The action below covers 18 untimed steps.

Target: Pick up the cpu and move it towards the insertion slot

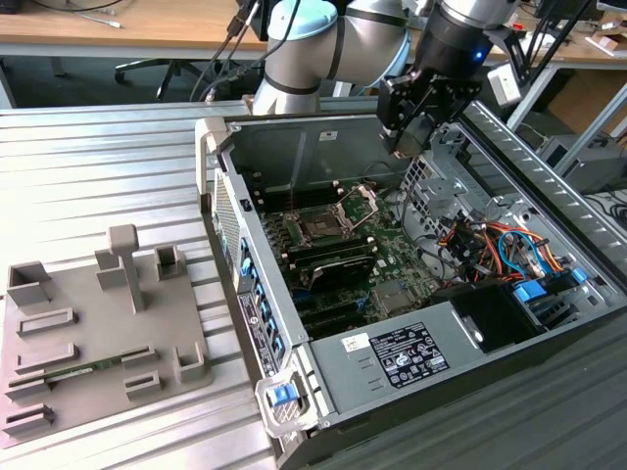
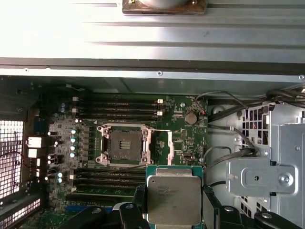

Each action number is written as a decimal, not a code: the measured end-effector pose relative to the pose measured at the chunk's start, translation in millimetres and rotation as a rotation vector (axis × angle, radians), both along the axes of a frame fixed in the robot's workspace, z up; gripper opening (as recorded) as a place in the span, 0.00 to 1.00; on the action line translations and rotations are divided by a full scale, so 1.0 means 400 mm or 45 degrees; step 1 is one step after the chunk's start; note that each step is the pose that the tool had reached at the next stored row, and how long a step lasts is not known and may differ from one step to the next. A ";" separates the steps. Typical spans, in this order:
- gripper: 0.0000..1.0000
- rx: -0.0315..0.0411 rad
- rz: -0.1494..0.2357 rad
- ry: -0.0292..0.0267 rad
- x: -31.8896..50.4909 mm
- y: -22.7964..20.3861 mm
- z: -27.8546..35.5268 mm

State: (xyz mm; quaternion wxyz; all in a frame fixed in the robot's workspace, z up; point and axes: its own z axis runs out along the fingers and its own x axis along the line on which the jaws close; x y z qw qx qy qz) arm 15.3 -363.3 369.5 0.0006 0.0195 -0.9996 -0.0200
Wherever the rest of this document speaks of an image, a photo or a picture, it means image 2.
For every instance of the blue expansion slot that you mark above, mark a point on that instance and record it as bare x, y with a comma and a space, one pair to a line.
74, 208

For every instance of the black RAM slot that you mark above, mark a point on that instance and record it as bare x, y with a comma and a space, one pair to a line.
107, 184
119, 112
107, 171
119, 106
119, 117
119, 101
107, 177

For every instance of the green RAM stick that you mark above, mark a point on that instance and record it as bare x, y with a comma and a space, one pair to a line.
107, 190

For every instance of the thin metal locking lever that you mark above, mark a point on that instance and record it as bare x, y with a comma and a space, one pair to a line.
133, 167

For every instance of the round coin cell battery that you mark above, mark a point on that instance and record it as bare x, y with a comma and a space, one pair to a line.
190, 118

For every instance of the green motherboard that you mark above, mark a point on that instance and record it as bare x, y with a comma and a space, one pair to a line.
188, 143

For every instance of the black expansion slot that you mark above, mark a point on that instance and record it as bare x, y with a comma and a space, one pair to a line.
90, 198

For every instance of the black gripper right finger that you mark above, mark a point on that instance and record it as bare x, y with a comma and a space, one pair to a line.
228, 219

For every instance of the metal socket cover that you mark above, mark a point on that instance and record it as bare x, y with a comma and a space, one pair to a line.
170, 148

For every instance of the CPU socket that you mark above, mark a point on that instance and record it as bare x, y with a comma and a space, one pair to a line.
124, 145

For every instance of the silver CPU green board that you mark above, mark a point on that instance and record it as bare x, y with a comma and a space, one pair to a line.
174, 198

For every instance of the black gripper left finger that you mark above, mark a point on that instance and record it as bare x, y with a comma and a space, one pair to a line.
129, 214

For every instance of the grey open PC case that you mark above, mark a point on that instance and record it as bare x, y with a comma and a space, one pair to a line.
166, 82

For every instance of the silver drive cage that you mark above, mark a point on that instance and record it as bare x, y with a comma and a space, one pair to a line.
286, 143

